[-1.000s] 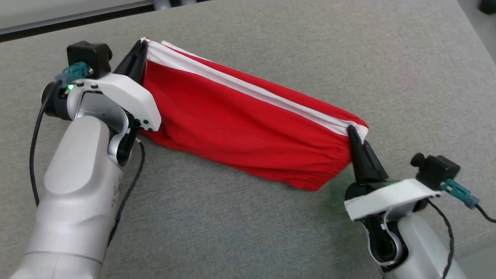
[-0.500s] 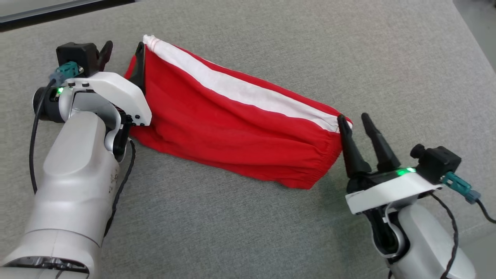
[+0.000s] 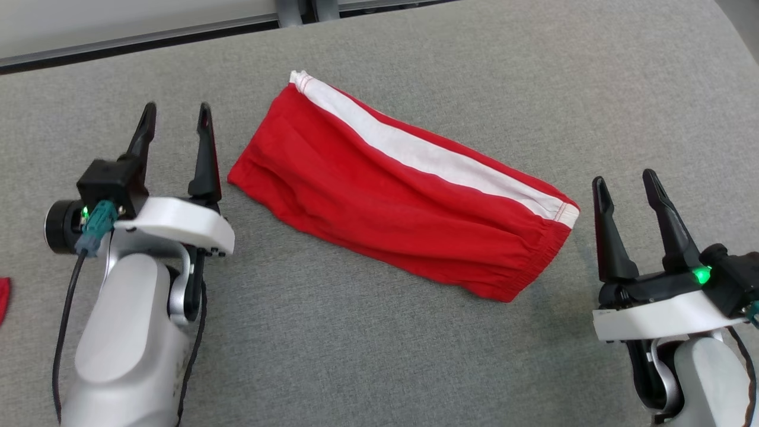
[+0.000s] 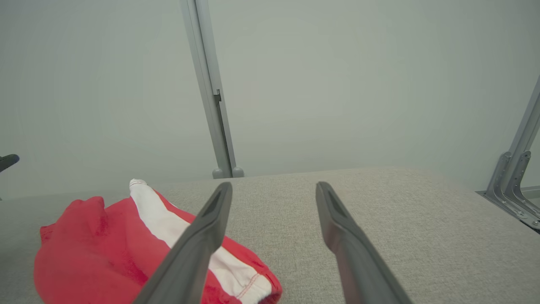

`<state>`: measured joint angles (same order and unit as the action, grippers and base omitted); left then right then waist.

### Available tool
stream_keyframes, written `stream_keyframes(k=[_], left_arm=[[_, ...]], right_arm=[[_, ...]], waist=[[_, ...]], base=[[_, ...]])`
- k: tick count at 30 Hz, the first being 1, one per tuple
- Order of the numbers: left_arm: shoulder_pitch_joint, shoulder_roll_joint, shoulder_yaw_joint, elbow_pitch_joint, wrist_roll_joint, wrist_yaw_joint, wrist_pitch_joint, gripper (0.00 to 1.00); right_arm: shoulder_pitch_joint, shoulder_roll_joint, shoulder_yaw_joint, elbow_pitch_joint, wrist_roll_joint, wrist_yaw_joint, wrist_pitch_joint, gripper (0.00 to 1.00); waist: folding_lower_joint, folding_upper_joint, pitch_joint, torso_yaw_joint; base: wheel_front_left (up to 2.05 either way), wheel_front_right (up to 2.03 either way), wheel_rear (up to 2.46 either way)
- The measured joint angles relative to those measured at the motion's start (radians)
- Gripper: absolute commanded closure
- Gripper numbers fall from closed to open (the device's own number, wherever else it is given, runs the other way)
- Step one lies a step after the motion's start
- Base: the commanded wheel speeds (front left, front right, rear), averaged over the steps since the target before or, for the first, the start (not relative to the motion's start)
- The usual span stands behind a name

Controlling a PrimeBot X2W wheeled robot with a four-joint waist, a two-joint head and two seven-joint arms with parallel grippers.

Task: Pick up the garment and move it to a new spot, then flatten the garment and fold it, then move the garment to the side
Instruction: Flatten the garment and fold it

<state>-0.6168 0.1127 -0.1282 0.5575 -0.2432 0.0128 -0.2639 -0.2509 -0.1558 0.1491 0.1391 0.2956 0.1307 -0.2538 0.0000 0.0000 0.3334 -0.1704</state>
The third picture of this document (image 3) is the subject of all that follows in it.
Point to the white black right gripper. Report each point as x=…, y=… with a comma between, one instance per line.
x=652, y=314

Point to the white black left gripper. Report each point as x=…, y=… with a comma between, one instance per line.
x=178, y=222

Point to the red shorts with white stripe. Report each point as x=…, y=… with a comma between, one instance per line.
x=385, y=201

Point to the red basketball jersey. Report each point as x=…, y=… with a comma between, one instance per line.
x=3, y=299

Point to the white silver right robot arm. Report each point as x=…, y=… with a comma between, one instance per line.
x=711, y=385

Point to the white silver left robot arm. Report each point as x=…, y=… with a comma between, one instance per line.
x=124, y=344

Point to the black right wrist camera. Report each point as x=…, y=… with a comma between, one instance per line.
x=738, y=276

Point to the teal left camera connector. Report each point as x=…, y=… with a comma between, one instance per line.
x=98, y=222

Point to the teal camera connector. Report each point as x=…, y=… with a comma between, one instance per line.
x=755, y=311
x=98, y=222

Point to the grey partition base rail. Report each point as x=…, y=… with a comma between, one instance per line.
x=136, y=40
x=379, y=5

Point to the teal right camera connector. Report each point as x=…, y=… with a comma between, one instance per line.
x=755, y=311

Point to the grey metal partition post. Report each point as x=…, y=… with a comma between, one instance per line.
x=290, y=12

